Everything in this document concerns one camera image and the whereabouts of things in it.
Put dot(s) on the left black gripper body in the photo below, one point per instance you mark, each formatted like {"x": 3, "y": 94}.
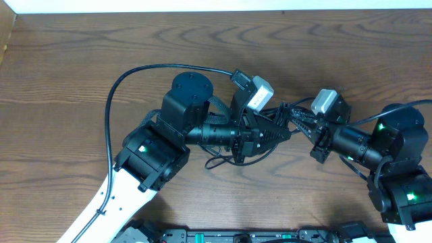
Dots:
{"x": 241, "y": 139}

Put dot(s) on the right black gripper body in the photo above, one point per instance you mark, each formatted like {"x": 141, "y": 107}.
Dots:
{"x": 321, "y": 141}

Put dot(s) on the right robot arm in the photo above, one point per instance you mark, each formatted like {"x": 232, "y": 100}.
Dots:
{"x": 389, "y": 144}

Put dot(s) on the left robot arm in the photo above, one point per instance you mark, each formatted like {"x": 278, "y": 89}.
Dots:
{"x": 156, "y": 150}

